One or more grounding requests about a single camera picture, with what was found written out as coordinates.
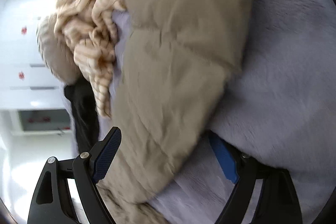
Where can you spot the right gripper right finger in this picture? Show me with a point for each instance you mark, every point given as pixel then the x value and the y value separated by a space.
pixel 276 198

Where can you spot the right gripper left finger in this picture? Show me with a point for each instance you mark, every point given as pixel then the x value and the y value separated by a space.
pixel 52 203

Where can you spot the beige quilted puffer coat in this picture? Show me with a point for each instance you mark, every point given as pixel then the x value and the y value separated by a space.
pixel 173 60

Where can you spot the lavender plush bed blanket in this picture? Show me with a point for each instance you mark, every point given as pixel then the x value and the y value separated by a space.
pixel 279 108

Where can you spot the black garment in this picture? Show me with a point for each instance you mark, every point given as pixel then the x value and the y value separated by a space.
pixel 83 107

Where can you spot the cream striped fuzzy garment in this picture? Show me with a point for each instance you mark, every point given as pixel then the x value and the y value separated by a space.
pixel 87 28

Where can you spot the wall shelf with red decorations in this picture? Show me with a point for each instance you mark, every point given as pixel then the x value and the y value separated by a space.
pixel 40 122

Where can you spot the white wardrobe with handles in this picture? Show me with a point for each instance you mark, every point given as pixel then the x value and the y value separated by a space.
pixel 26 83

